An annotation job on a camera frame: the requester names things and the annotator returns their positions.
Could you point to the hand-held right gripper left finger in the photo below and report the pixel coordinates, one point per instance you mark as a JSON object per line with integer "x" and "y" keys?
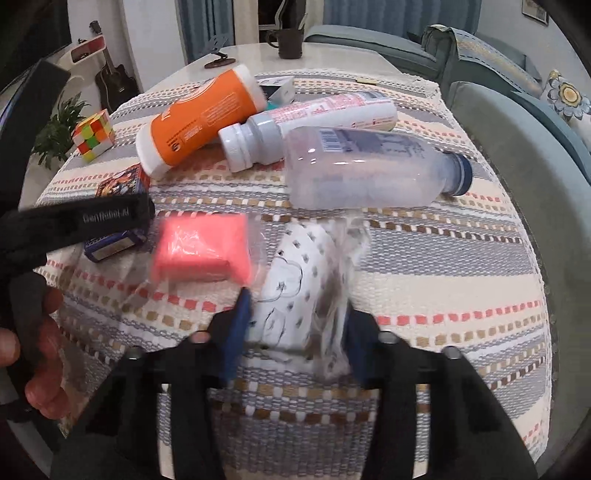
{"x": 236, "y": 323}

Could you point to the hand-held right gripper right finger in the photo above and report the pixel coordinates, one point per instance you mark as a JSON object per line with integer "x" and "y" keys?
{"x": 356, "y": 344}

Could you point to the white patterned tissue packet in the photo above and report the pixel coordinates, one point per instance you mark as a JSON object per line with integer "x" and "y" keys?
{"x": 295, "y": 295}

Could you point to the pink block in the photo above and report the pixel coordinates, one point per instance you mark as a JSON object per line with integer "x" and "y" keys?
{"x": 203, "y": 249}

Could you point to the person's left hand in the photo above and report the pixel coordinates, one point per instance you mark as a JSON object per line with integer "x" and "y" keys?
{"x": 44, "y": 350}

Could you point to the blue printed card box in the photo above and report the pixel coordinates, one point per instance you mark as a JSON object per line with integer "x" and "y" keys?
{"x": 117, "y": 217}

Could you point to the colourful puzzle cube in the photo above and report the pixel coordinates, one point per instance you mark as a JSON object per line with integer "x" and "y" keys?
{"x": 93, "y": 136}

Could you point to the striped woven tablecloth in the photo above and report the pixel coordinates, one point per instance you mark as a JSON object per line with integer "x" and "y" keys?
{"x": 415, "y": 277}

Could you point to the green potted plant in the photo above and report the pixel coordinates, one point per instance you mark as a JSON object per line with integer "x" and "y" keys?
{"x": 57, "y": 131}

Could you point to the black acoustic guitar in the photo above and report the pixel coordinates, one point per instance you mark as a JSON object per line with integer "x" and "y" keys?
{"x": 114, "y": 74}

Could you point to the orange plastic bottle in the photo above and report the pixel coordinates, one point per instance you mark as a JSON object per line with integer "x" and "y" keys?
{"x": 198, "y": 120}

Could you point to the clear bottle with blue cap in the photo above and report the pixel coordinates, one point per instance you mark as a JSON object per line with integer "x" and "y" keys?
{"x": 369, "y": 168}

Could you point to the white bottle with pink label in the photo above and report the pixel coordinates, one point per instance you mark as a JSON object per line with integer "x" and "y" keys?
{"x": 295, "y": 127}

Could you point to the dark phone stand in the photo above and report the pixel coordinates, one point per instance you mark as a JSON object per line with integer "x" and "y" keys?
{"x": 219, "y": 59}

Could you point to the grey-green chair back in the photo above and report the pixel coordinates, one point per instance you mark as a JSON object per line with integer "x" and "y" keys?
{"x": 531, "y": 184}

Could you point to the small white and black box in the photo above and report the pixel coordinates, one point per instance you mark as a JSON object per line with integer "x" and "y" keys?
{"x": 280, "y": 88}

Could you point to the dark mug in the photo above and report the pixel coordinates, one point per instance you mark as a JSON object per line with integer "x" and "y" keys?
{"x": 289, "y": 43}

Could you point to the teal sofa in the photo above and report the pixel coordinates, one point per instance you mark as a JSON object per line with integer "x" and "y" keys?
{"x": 461, "y": 50}

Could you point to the flower print cushion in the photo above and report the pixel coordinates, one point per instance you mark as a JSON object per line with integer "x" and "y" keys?
{"x": 569, "y": 99}

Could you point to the white wall shelf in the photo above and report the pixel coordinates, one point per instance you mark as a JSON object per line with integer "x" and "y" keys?
{"x": 86, "y": 50}

